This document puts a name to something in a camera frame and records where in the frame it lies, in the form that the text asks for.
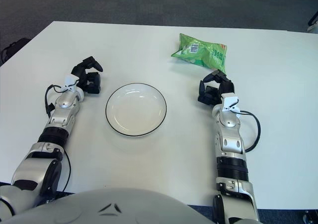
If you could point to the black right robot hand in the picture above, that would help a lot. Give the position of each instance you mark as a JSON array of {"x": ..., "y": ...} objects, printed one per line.
[{"x": 227, "y": 85}]

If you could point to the black white chair base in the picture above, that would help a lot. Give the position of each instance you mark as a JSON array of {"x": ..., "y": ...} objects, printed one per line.
[{"x": 313, "y": 25}]

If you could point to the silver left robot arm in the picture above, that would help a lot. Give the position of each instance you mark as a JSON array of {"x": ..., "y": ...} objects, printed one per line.
[{"x": 62, "y": 104}]

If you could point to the white plate black rim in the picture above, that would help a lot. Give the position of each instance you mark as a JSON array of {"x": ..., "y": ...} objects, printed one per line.
[{"x": 136, "y": 109}]

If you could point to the black backpack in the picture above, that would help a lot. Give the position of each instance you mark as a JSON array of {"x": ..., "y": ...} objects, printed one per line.
[{"x": 15, "y": 46}]

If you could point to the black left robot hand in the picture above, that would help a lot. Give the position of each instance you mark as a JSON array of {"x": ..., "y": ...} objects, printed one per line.
[{"x": 93, "y": 83}]

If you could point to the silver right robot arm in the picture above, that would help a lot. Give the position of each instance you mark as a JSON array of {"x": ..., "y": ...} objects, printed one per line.
[{"x": 231, "y": 139}]

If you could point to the grey robot torso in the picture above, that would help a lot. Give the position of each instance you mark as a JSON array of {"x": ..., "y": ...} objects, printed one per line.
[{"x": 111, "y": 205}]

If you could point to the green snack bag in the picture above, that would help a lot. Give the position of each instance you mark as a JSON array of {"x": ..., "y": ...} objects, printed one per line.
[{"x": 198, "y": 52}]

